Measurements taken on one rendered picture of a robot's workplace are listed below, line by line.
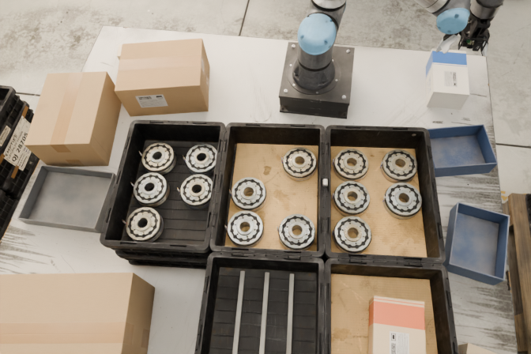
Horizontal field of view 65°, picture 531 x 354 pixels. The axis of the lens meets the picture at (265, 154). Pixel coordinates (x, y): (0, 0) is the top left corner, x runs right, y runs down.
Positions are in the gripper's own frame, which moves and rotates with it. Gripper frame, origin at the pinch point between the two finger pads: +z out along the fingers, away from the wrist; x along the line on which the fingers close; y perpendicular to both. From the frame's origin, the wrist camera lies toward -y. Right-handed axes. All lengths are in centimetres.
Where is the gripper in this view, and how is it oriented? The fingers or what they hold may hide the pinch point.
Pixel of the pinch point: (459, 52)
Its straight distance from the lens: 159.0
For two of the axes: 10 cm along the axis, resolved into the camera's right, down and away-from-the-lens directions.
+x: 9.8, 1.2, -1.3
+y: -1.6, 8.7, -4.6
